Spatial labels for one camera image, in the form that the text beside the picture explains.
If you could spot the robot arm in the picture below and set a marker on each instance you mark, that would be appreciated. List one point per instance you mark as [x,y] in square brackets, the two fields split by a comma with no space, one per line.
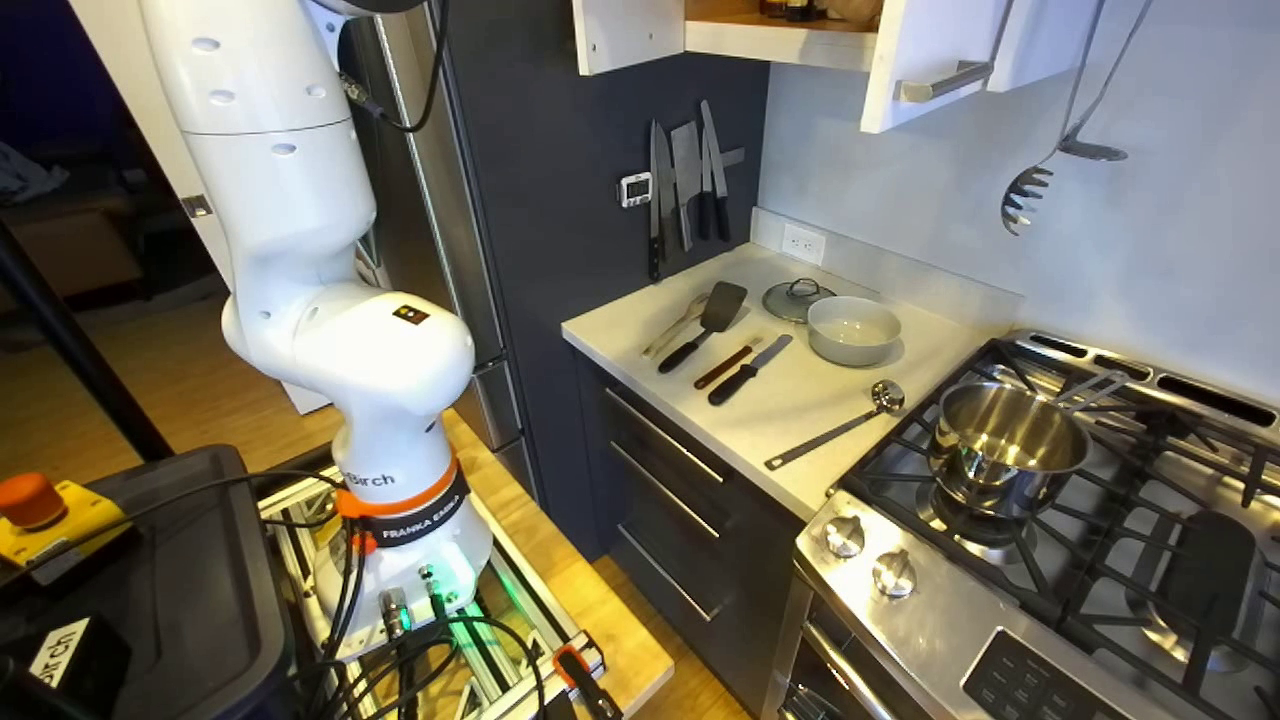
[300,330]

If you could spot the silver tongs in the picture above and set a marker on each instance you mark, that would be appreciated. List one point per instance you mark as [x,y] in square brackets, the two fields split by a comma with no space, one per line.
[678,325]

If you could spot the dark drawer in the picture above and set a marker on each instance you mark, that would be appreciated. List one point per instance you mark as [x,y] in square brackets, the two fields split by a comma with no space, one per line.
[660,420]
[690,620]
[660,510]

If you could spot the black spatula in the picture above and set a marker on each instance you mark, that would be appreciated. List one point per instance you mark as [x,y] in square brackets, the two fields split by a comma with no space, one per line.
[722,305]

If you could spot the glass pot lid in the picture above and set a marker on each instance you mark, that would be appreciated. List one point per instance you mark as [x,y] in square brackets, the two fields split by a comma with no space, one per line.
[788,300]

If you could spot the long slim knife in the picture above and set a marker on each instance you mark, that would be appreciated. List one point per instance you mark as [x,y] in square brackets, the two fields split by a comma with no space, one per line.
[655,200]

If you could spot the white kitchen timer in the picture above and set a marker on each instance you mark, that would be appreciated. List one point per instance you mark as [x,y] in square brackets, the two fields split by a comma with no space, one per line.
[635,189]

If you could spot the steel cleaver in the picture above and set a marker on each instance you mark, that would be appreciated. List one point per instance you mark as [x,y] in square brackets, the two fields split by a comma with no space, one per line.
[685,170]

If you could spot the white bowl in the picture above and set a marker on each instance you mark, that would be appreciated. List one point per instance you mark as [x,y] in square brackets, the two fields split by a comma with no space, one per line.
[853,335]

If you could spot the magnetic knife strip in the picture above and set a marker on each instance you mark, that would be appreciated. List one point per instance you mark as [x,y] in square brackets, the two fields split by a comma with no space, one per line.
[735,157]

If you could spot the stainless steel refrigerator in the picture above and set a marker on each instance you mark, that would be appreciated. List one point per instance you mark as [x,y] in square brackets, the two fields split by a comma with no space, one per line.
[450,230]

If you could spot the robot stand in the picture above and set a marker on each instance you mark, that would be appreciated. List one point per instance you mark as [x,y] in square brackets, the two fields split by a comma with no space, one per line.
[590,610]

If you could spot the stove knob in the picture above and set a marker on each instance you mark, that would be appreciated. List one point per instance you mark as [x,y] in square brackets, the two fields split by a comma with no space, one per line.
[894,574]
[844,536]

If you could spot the steel saucepan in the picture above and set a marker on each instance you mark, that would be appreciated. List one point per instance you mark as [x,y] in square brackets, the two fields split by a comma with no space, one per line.
[1000,440]

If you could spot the stove burner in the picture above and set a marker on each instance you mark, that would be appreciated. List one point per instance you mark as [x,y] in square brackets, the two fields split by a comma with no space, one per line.
[985,535]
[1165,625]

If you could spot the stainless steel gas stove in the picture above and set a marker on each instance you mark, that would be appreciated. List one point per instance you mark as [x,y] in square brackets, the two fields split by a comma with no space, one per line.
[930,620]

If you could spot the hanging pasta spoon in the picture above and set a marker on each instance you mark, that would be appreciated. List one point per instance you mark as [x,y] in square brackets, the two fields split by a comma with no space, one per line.
[1025,195]

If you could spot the white cabinet door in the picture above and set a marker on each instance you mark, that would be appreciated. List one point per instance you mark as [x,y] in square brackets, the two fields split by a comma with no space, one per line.
[915,40]

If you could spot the hanging steel ladle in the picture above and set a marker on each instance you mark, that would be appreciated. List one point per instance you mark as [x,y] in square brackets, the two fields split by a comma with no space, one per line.
[1092,150]

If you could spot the black plastic bin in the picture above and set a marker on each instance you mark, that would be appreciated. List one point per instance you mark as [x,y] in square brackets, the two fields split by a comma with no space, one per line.
[190,590]

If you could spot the yellow emergency stop button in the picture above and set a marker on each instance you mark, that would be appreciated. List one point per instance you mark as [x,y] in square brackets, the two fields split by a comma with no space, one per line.
[60,520]

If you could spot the black box with white label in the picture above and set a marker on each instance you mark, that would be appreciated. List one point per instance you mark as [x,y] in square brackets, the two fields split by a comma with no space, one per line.
[70,655]

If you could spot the white wall socket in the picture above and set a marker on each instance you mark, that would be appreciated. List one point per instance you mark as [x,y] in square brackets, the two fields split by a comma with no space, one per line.
[803,243]

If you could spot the white wall cabinet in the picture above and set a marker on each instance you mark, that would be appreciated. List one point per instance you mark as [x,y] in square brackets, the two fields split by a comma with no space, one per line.
[640,30]

